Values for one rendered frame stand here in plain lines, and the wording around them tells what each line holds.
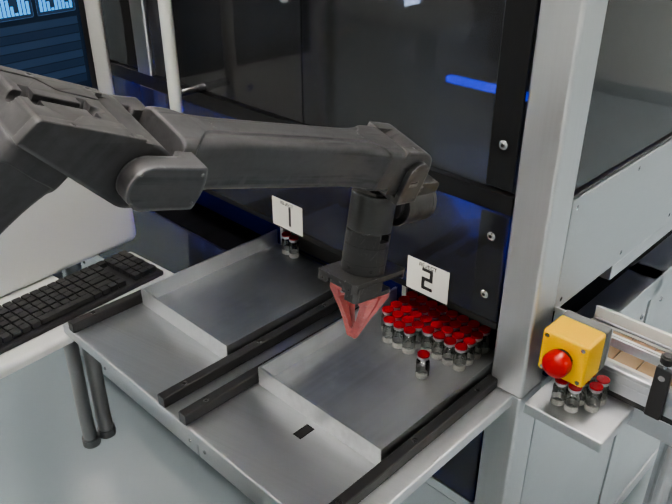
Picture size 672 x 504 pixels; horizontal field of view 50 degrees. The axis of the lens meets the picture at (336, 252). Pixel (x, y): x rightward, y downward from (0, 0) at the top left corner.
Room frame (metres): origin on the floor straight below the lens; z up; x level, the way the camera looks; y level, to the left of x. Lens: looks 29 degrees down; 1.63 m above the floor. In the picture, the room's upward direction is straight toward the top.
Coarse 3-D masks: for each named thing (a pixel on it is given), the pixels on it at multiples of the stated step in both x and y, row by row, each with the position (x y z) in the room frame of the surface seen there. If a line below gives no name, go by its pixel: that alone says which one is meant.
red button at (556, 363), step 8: (552, 352) 0.82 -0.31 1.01; (560, 352) 0.81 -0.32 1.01; (544, 360) 0.81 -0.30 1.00; (552, 360) 0.80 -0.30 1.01; (560, 360) 0.80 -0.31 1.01; (568, 360) 0.80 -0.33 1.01; (544, 368) 0.81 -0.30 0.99; (552, 368) 0.80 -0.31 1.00; (560, 368) 0.80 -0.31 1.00; (568, 368) 0.80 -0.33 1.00; (552, 376) 0.80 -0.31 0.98; (560, 376) 0.80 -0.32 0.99
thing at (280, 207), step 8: (272, 200) 1.27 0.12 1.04; (280, 200) 1.25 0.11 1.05; (272, 208) 1.27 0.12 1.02; (280, 208) 1.25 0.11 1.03; (296, 208) 1.22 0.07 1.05; (280, 216) 1.25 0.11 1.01; (288, 216) 1.24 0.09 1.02; (296, 216) 1.22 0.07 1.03; (280, 224) 1.25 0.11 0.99; (288, 224) 1.24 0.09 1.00; (296, 224) 1.22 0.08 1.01; (296, 232) 1.22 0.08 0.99
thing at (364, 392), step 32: (288, 352) 0.95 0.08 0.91; (320, 352) 0.99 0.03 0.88; (352, 352) 0.99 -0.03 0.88; (384, 352) 0.99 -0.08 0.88; (416, 352) 0.99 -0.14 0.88; (288, 384) 0.90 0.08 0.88; (320, 384) 0.90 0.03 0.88; (352, 384) 0.90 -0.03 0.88; (384, 384) 0.90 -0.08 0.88; (416, 384) 0.90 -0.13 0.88; (448, 384) 0.90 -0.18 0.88; (320, 416) 0.81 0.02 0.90; (352, 416) 0.83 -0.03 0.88; (384, 416) 0.83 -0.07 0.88; (416, 416) 0.83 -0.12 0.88; (352, 448) 0.76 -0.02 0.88; (384, 448) 0.73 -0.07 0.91
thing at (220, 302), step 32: (224, 256) 1.28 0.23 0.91; (256, 256) 1.33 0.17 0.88; (288, 256) 1.33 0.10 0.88; (160, 288) 1.17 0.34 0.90; (192, 288) 1.20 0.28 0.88; (224, 288) 1.20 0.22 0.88; (256, 288) 1.20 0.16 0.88; (288, 288) 1.20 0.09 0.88; (320, 288) 1.20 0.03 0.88; (192, 320) 1.09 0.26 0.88; (224, 320) 1.09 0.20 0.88; (256, 320) 1.09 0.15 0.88; (288, 320) 1.06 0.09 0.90; (224, 352) 0.97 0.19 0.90
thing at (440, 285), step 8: (408, 256) 1.03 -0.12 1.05; (408, 264) 1.03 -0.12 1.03; (416, 264) 1.02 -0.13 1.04; (424, 264) 1.01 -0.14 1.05; (408, 272) 1.03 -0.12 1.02; (416, 272) 1.02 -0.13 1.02; (424, 272) 1.01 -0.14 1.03; (440, 272) 0.98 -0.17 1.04; (448, 272) 0.98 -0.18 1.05; (408, 280) 1.03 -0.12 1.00; (416, 280) 1.02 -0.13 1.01; (440, 280) 0.98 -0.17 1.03; (448, 280) 0.97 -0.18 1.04; (416, 288) 1.02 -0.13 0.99; (432, 288) 0.99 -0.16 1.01; (440, 288) 0.98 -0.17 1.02; (448, 288) 0.97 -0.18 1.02; (432, 296) 0.99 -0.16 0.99; (440, 296) 0.98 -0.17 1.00
